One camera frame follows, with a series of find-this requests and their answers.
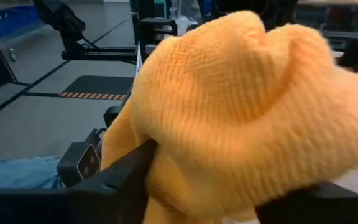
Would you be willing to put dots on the black background robot arm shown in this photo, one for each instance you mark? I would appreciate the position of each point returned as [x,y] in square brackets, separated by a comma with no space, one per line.
[57,18]

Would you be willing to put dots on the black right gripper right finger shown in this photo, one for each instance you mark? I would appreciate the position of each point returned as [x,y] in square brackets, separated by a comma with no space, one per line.
[322,208]

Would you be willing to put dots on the black metal bracket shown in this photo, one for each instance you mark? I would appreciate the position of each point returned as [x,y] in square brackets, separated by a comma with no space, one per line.
[353,46]
[157,25]

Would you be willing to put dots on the black hazard-striped floor mat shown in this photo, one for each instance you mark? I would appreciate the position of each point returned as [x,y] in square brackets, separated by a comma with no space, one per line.
[104,85]

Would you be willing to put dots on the blue denim garment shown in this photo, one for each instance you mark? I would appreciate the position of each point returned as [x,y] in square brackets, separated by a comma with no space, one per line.
[17,172]

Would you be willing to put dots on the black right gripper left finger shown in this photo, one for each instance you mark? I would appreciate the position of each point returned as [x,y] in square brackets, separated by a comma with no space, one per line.
[120,193]

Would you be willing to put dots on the orange microfiber towel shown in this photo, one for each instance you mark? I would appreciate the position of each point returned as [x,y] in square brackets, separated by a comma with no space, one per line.
[244,109]

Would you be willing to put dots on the black metal stand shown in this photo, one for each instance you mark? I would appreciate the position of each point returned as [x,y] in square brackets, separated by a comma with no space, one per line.
[104,53]

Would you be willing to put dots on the black table-level camera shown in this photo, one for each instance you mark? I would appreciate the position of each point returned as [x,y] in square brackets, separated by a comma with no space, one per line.
[79,165]

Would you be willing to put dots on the blue storage bin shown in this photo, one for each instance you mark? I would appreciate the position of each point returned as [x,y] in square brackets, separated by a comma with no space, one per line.
[14,21]

